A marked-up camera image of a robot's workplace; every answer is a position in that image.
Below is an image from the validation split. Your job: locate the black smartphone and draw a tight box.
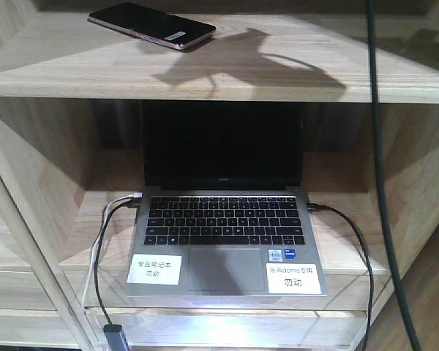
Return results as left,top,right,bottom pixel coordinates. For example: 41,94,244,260
88,2,216,50

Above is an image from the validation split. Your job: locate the wooden shelf desk unit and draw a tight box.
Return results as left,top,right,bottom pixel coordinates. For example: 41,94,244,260
0,0,439,351

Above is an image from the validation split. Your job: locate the silver laptop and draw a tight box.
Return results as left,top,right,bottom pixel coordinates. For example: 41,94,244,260
126,100,326,296

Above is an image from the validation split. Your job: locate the grey usb hub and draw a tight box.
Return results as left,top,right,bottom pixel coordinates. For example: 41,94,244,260
102,324,131,351

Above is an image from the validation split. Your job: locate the white laptop usb cable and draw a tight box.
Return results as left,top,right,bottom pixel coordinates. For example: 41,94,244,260
82,192,144,312

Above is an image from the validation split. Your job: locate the black laptop usb cable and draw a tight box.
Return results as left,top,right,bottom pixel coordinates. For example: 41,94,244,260
93,200,138,326

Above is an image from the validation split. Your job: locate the black laptop power cable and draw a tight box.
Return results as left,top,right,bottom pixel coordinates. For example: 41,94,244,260
307,201,375,351

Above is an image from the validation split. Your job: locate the black braided camera cable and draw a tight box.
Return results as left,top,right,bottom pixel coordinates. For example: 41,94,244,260
365,0,424,351

